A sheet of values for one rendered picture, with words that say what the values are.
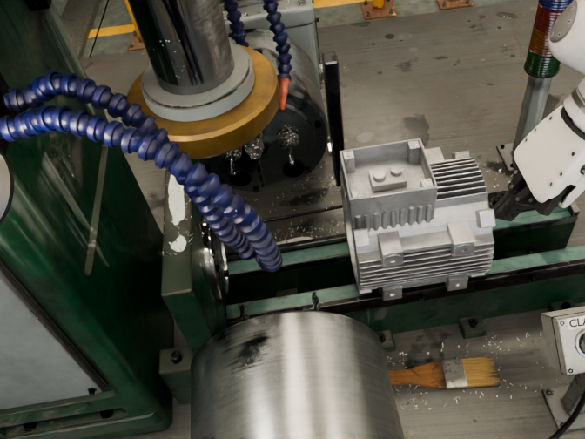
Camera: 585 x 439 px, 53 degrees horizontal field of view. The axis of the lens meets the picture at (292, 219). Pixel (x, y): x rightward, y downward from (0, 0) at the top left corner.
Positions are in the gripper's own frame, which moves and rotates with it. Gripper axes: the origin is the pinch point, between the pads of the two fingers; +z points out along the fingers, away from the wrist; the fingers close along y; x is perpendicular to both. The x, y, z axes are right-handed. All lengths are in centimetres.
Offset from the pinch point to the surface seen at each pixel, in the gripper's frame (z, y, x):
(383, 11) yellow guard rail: 78, 231, -81
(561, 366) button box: 4.6, -22.0, -1.8
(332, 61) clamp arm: -3.4, 18.2, 26.4
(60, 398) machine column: 43, -13, 53
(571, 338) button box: 1.3, -20.1, -1.5
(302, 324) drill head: 9.2, -17.4, 30.3
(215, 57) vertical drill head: -8.6, 2.5, 45.5
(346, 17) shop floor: 88, 233, -65
